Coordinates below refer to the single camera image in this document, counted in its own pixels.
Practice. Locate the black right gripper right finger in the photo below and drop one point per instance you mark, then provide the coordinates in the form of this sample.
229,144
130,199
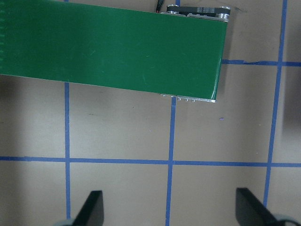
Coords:
249,211

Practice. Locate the green conveyor belt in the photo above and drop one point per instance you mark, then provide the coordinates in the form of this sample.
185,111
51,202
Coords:
176,53

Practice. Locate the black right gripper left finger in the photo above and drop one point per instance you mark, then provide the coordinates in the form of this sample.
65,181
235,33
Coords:
92,212

